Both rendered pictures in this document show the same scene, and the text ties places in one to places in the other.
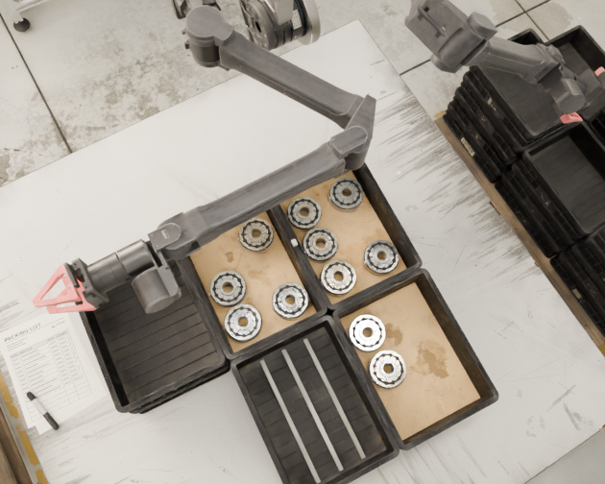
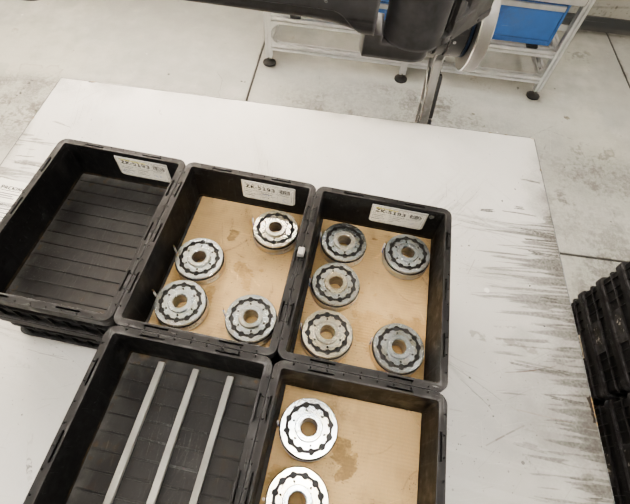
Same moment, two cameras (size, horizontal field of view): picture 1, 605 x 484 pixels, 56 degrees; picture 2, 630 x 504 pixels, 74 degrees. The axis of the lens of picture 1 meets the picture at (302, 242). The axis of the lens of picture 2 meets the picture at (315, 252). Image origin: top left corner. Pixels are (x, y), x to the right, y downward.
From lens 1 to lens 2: 0.85 m
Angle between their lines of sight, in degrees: 21
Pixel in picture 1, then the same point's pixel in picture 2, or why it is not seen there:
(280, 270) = (271, 283)
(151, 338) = (86, 255)
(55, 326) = not seen: hidden behind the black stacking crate
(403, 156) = (504, 278)
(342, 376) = (234, 462)
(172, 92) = not seen: hidden behind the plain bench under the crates
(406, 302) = (392, 430)
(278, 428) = (102, 462)
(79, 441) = not seen: outside the picture
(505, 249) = (580, 472)
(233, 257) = (235, 238)
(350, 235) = (378, 302)
